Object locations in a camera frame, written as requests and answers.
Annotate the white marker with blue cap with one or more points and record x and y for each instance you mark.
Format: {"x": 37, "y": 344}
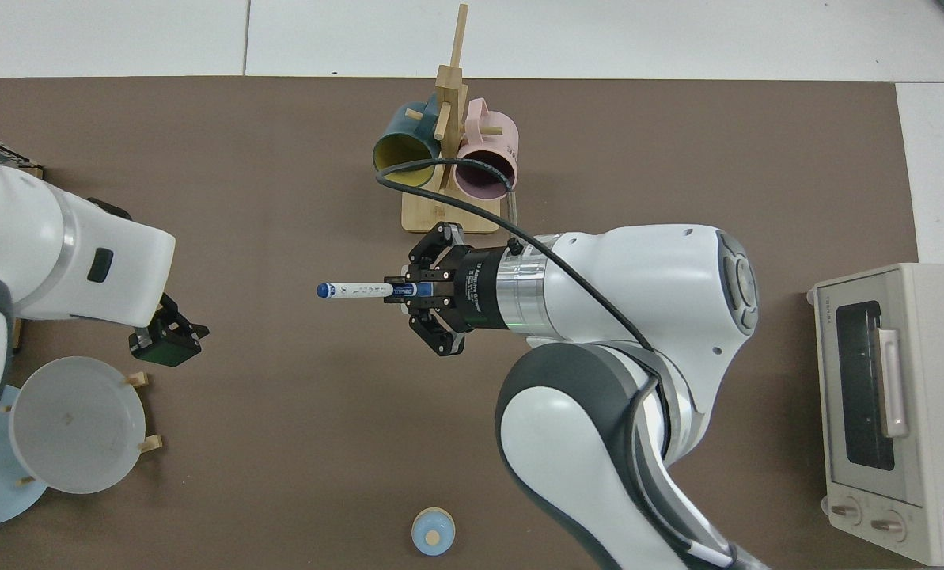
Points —
{"x": 353, "y": 290}

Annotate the wooden plate rack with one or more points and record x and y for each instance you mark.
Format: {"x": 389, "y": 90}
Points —
{"x": 143, "y": 380}

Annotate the wooden cup stand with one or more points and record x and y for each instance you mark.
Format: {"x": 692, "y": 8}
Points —
{"x": 440, "y": 214}

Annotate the grey plate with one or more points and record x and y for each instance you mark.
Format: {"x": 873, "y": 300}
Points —
{"x": 76, "y": 427}

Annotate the dark blue cup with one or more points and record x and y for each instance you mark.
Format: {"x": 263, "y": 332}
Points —
{"x": 396, "y": 131}

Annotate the pink cup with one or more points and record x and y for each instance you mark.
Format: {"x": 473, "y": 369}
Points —
{"x": 491, "y": 138}

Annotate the brown table cloth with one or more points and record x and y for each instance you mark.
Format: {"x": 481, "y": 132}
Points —
{"x": 282, "y": 443}

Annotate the small blue round thing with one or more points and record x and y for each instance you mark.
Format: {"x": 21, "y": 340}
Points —
{"x": 433, "y": 532}

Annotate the pale toaster oven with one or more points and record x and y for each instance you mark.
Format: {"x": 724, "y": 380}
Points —
{"x": 923, "y": 412}

